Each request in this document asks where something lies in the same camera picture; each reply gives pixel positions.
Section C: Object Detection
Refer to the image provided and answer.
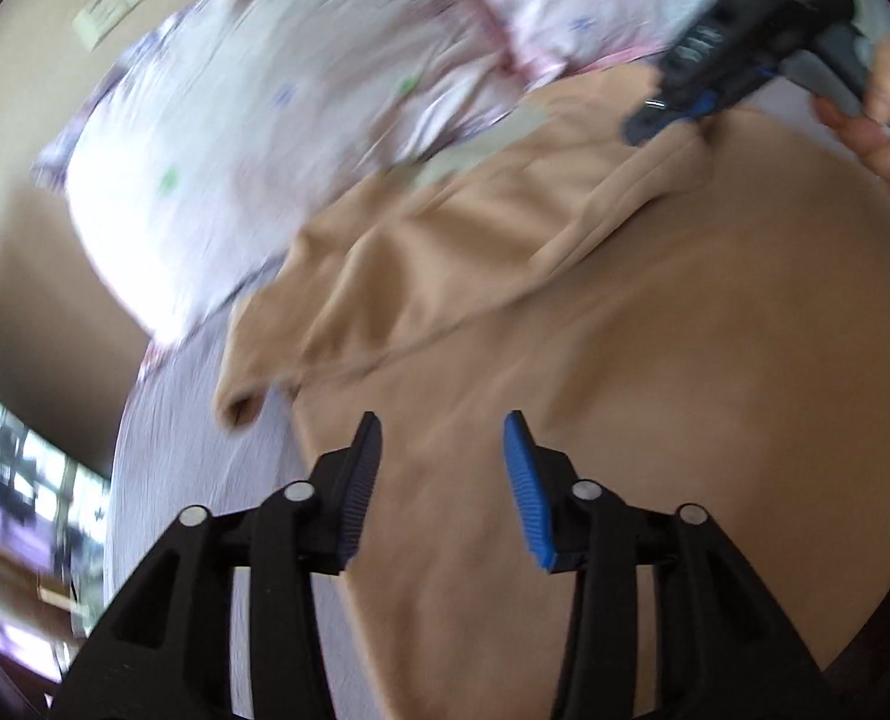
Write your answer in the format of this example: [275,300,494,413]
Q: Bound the tan fleece garment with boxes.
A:
[214,67,890,718]

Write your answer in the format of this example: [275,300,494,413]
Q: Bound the person's right hand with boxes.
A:
[813,34,890,195]

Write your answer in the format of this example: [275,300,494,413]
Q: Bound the lilac bed sheet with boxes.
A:
[106,268,387,720]

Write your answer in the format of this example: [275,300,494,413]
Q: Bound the pink floral pillow left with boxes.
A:
[32,0,523,344]

